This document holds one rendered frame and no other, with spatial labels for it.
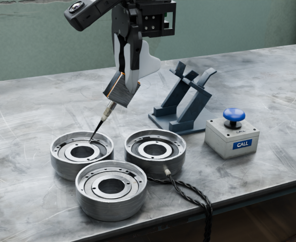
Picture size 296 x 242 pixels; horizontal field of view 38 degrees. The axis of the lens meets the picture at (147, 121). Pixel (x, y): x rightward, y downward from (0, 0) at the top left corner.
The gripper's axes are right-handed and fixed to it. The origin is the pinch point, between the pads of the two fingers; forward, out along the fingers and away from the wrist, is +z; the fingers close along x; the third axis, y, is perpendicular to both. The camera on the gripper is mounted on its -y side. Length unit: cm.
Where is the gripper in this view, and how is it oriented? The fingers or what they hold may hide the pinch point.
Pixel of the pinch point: (124, 83)
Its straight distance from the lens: 73.3
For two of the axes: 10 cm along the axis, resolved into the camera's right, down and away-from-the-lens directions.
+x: -4.1, -4.3, 8.0
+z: -0.3, 8.8, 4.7
